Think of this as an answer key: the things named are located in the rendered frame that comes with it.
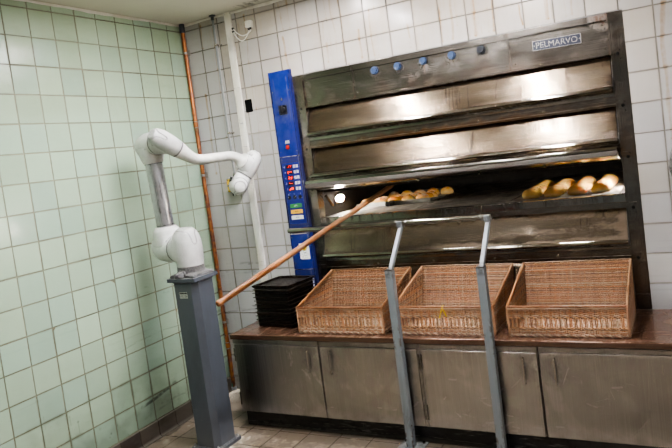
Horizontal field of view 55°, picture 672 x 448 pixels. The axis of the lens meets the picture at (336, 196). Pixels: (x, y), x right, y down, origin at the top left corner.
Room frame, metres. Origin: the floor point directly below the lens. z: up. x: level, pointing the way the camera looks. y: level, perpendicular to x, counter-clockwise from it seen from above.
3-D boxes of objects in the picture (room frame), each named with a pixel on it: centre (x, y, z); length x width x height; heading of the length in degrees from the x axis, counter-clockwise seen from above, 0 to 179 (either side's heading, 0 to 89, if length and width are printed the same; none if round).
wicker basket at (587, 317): (3.20, -1.10, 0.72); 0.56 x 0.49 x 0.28; 62
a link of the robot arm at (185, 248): (3.68, 0.88, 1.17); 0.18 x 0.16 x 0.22; 45
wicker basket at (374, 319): (3.77, -0.04, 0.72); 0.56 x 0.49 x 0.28; 61
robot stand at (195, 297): (3.67, 0.87, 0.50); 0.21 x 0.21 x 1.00; 60
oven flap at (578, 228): (3.73, -0.68, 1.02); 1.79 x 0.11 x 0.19; 62
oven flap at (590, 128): (3.73, -0.68, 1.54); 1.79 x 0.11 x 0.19; 62
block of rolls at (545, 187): (3.84, -1.40, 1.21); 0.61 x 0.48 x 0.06; 152
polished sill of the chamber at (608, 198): (3.75, -0.69, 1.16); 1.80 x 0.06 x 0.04; 62
